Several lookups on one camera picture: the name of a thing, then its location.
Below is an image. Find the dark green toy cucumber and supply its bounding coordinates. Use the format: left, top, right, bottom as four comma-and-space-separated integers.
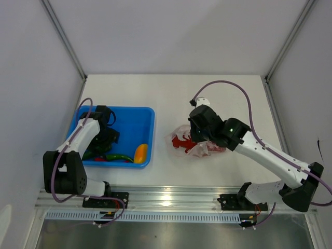
82, 151, 95, 160

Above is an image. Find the red toy lobster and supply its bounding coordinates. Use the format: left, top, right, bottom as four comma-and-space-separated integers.
172, 134, 226, 158

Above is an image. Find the clear pink zip top bag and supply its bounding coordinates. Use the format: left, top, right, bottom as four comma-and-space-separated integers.
164, 124, 226, 158

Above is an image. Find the blue plastic bin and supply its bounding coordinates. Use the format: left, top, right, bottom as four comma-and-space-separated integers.
66, 105, 156, 170

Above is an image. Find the orange yellow toy mango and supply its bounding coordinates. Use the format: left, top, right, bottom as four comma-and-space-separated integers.
133, 144, 148, 164

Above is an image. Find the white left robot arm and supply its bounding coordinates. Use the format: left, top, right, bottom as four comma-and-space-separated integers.
43, 105, 120, 208

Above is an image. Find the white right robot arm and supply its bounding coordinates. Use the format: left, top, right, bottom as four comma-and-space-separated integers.
188, 105, 324, 212

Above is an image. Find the red toy chili pepper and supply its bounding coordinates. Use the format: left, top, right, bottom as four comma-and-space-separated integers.
93, 157, 131, 163

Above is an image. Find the green toy chili pepper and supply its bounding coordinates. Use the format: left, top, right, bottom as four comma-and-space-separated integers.
105, 154, 134, 163

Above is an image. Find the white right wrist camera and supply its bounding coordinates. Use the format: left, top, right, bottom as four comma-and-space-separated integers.
189, 97, 211, 108

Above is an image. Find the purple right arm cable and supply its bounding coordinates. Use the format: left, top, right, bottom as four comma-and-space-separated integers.
193, 80, 332, 207

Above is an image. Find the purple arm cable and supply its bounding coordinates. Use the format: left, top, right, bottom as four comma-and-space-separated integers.
50, 98, 126, 229
193, 80, 332, 207

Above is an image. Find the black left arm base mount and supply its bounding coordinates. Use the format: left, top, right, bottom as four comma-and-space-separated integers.
82, 192, 129, 209

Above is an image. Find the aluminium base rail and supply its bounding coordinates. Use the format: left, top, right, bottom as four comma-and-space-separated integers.
35, 185, 319, 215

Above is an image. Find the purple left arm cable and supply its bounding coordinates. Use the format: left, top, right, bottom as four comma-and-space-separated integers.
50, 98, 126, 229

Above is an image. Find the slotted white cable duct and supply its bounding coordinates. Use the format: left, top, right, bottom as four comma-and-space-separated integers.
45, 210, 241, 224

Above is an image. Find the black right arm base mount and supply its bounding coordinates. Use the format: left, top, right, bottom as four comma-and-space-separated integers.
217, 194, 268, 211

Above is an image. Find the left aluminium frame post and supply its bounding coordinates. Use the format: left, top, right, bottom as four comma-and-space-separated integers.
39, 0, 87, 81

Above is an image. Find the aluminium frame post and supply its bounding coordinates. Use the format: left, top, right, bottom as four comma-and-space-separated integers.
265, 0, 318, 83
39, 0, 87, 81

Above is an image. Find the right aluminium frame post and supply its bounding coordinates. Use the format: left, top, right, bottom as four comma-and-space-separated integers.
265, 0, 318, 83

